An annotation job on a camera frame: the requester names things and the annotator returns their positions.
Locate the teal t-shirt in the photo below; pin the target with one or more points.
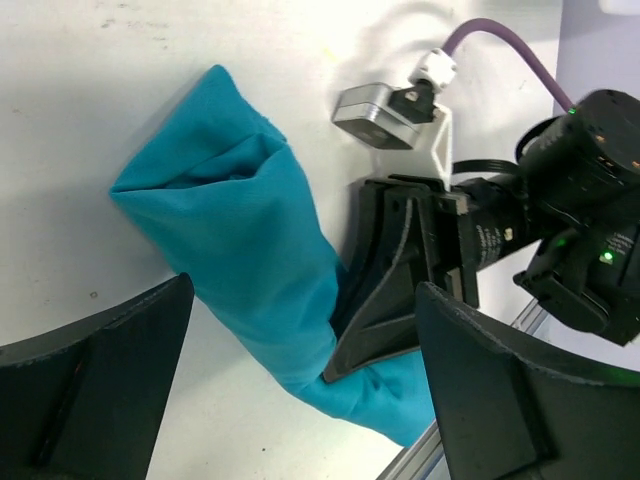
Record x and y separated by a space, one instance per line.
220 193

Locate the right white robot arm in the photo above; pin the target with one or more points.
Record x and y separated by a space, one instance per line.
572 189

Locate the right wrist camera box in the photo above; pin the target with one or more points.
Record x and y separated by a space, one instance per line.
406 125

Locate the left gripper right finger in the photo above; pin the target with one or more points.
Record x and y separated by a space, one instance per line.
511 406

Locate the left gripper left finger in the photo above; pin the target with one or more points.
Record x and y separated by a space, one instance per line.
86 400

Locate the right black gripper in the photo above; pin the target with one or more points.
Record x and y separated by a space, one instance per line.
410 230

